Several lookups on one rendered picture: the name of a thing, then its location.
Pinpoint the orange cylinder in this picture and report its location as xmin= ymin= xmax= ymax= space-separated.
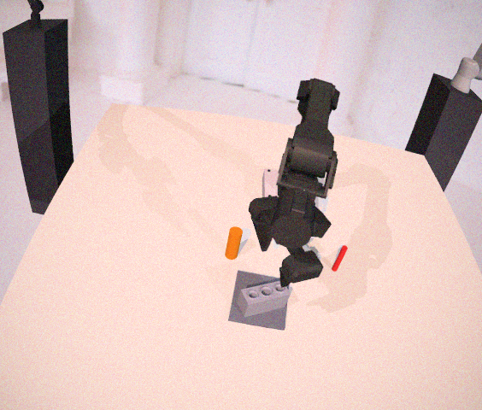
xmin=225 ymin=226 xmax=243 ymax=260

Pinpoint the red peg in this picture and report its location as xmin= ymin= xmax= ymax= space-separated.
xmin=332 ymin=245 xmax=348 ymax=271

